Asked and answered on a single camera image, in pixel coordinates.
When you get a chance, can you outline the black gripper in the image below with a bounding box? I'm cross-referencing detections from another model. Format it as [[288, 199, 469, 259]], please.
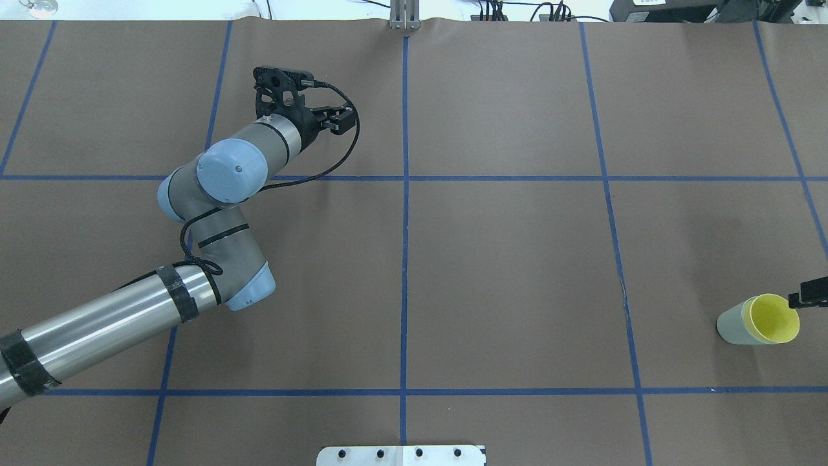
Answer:
[[299, 108, 356, 151]]

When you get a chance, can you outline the yellow plastic cup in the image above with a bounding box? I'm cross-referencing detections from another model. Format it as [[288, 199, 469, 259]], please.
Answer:
[[740, 294, 801, 345]]

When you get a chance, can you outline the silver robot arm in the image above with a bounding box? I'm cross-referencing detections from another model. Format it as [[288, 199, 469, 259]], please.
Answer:
[[2, 104, 360, 412]]

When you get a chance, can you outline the green plastic cup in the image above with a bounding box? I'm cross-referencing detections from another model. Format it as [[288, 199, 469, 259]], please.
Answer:
[[716, 296, 758, 345]]

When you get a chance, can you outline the black power box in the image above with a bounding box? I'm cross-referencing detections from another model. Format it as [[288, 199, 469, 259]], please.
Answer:
[[609, 1, 721, 23]]

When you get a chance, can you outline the clear tape roll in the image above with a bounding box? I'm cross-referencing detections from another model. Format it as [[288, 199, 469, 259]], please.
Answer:
[[18, 0, 59, 19]]

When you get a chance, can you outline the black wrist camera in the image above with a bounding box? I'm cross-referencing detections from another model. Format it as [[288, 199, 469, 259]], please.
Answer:
[[252, 66, 314, 118]]

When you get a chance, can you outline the aluminium frame post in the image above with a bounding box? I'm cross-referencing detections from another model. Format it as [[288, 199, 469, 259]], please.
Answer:
[[388, 0, 422, 30]]

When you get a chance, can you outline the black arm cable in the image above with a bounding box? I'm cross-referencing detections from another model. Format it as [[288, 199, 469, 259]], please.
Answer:
[[116, 80, 360, 292]]

